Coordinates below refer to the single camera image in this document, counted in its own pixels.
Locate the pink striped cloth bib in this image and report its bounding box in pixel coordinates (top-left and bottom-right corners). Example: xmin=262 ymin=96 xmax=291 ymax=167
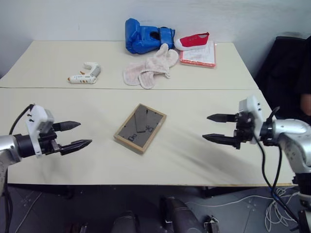
xmin=122 ymin=61 xmax=171 ymax=90

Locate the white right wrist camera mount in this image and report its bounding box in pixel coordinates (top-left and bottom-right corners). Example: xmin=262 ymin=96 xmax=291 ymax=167
xmin=238 ymin=95 xmax=265 ymax=145

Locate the large dark rounded shape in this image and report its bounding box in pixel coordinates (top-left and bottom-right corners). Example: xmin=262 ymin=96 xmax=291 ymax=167
xmin=158 ymin=196 xmax=205 ymax=233

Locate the white floor cable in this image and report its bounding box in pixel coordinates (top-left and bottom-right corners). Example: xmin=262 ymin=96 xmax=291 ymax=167
xmin=186 ymin=186 xmax=302 ymax=232

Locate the white orange toy gun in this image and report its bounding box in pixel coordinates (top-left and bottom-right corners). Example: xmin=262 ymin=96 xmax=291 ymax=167
xmin=67 ymin=62 xmax=102 ymax=85

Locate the wooden picture frame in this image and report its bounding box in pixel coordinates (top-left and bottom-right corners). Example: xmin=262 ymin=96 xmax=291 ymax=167
xmin=113 ymin=103 xmax=168 ymax=155

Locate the black chair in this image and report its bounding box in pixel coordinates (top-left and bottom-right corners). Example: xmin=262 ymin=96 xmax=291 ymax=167
xmin=254 ymin=31 xmax=311 ymax=122

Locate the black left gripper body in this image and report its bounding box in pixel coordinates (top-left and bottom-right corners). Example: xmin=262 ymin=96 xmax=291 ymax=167
xmin=38 ymin=130 xmax=63 ymax=155

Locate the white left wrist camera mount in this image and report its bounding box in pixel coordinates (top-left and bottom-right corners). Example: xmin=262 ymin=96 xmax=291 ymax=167
xmin=25 ymin=104 xmax=55 ymax=159

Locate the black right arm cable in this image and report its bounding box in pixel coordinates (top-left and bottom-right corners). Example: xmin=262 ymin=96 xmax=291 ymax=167
xmin=252 ymin=106 xmax=300 ymax=223

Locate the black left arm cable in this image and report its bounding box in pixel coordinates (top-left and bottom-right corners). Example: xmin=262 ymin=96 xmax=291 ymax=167
xmin=9 ymin=104 xmax=35 ymax=135

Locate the red white canvas shoe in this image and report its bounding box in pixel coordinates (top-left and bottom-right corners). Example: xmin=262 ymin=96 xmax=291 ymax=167
xmin=174 ymin=32 xmax=211 ymax=51

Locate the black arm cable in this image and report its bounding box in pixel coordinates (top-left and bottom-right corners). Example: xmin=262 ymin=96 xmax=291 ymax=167
xmin=9 ymin=104 xmax=35 ymax=135
xmin=252 ymin=106 xmax=300 ymax=223

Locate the fluffy cream mitten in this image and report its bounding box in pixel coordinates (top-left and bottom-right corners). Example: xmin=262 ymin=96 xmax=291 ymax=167
xmin=145 ymin=43 xmax=179 ymax=79

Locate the orange document folder with papers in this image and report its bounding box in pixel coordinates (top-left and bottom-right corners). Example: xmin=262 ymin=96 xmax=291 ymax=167
xmin=179 ymin=41 xmax=218 ymax=69

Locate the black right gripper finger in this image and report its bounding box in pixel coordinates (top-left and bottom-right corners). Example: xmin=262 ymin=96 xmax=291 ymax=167
xmin=206 ymin=113 xmax=238 ymax=123
xmin=202 ymin=133 xmax=236 ymax=147

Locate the small black clamp shape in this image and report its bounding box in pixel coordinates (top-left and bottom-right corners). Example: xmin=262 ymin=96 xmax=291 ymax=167
xmin=203 ymin=215 xmax=221 ymax=233

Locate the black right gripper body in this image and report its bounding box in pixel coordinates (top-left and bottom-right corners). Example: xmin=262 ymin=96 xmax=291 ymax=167
xmin=233 ymin=112 xmax=256 ymax=150

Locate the dark reddish rounded object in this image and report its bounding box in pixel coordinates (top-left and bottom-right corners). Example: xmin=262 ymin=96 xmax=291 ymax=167
xmin=300 ymin=93 xmax=311 ymax=116

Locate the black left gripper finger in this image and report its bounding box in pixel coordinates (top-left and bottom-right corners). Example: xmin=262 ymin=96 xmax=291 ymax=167
xmin=52 ymin=120 xmax=82 ymax=133
xmin=59 ymin=139 xmax=93 ymax=156

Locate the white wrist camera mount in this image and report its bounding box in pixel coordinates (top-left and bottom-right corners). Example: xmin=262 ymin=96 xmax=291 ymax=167
xmin=25 ymin=104 xmax=55 ymax=159
xmin=238 ymin=95 xmax=265 ymax=145

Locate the small dark rounded shape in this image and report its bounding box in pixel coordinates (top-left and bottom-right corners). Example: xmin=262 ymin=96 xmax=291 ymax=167
xmin=112 ymin=210 xmax=141 ymax=233

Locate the blue boxing glove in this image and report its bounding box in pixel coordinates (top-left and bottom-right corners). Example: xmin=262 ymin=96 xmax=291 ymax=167
xmin=124 ymin=17 xmax=176 ymax=55

